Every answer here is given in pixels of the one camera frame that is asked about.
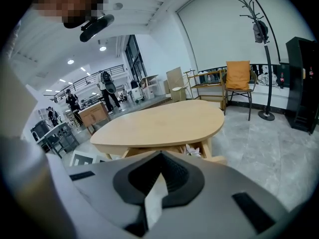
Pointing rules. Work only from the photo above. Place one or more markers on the dark soda bottle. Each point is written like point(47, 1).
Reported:
point(311, 72)
point(281, 80)

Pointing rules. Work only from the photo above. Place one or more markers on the wooden coffee table drawer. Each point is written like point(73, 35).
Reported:
point(207, 147)

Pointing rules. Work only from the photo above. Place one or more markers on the white artificial flower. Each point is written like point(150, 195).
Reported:
point(193, 151)

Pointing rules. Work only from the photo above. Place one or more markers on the black coat rack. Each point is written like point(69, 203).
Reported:
point(268, 66)

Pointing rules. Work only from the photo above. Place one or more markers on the dark wicker chair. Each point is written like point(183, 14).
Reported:
point(245, 92)

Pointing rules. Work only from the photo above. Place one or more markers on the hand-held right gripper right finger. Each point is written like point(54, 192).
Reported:
point(184, 183)

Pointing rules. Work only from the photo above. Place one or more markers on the white folding desk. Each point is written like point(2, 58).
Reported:
point(149, 82)

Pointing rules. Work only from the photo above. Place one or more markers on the black cabinet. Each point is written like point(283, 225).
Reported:
point(302, 83)

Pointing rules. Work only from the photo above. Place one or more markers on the small wooden cabinet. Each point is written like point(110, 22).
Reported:
point(96, 114)

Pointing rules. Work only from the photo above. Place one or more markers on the grey hanging bag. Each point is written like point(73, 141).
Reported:
point(259, 32)

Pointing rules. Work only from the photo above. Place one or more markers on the gold metal shelf rack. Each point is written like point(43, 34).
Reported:
point(207, 84)

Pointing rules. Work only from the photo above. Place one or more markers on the black metal railing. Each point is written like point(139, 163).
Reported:
point(87, 80)

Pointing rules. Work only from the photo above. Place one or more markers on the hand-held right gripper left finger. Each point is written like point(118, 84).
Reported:
point(129, 183)

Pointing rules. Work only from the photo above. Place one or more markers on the grey side table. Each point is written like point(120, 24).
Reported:
point(59, 136)

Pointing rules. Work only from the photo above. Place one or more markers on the black head-worn camera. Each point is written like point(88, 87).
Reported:
point(96, 29)

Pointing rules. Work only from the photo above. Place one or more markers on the person's head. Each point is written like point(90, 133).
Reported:
point(72, 1)

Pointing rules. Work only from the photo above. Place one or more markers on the wooden coffee table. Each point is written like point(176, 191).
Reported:
point(159, 123)

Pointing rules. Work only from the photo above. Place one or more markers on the round ceiling lamp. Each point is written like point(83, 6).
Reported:
point(70, 61)
point(103, 48)

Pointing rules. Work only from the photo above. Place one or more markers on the beige wooden chair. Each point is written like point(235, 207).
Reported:
point(175, 80)

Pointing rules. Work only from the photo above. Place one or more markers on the orange cushion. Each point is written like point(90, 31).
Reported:
point(238, 75)

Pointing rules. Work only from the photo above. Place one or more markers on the white wheeled cart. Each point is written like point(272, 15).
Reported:
point(137, 92)

